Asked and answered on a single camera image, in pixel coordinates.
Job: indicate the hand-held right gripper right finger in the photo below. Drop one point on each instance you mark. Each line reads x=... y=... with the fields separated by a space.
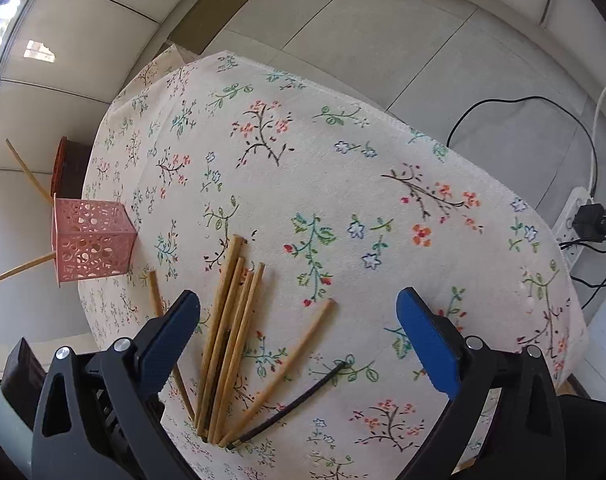
x=428 y=345

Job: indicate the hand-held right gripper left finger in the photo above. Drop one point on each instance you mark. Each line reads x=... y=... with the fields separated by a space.
x=170 y=340

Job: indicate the wooden chopstick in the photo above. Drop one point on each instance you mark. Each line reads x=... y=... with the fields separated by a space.
x=18 y=271
x=225 y=300
x=231 y=310
x=156 y=295
x=246 y=320
x=293 y=352
x=29 y=174
x=236 y=335

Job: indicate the pink perforated utensil holder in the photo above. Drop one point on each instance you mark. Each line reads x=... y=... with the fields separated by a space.
x=93 y=252

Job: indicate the black chopstick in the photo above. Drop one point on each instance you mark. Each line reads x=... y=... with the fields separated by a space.
x=303 y=400

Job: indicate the dark block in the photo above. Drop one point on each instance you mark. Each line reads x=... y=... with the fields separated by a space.
x=20 y=372

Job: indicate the floral tablecloth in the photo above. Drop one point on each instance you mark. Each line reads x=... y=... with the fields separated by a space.
x=333 y=185

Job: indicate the white power strip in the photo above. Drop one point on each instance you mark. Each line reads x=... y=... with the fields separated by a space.
x=568 y=217

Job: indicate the brown trash bin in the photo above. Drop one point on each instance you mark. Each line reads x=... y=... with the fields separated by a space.
x=70 y=165

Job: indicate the black power adapter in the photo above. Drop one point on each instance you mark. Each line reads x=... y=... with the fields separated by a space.
x=590 y=220

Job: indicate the olive floor mat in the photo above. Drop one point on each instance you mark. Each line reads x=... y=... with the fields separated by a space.
x=218 y=15

